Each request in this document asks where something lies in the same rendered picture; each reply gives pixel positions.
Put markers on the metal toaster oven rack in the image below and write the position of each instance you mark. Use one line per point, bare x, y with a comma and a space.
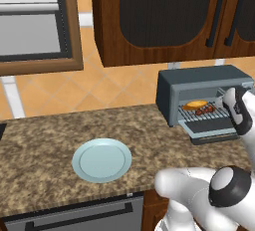
189, 115

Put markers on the pale blue round plate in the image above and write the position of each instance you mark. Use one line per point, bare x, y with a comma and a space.
101, 160

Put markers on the wooden framed window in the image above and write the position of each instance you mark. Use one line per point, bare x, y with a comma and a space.
74, 26

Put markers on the wooden cupboard door dark panel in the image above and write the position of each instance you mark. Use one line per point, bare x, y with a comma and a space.
247, 12
159, 16

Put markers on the golden baguette bread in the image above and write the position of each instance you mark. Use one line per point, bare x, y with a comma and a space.
194, 105

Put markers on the wooden base cupboard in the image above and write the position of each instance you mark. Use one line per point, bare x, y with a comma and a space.
151, 211

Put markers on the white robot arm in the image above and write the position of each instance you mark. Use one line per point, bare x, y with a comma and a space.
186, 188

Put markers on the reddish brown kebab skewer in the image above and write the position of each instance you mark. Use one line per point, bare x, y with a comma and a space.
205, 110

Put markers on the black hob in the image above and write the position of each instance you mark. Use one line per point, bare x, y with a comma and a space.
2, 131

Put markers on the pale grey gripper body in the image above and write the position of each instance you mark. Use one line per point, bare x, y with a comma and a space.
223, 101

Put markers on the grey toaster oven door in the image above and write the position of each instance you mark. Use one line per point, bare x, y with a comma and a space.
209, 128

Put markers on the grey toaster oven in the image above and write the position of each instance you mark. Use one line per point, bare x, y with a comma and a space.
172, 89

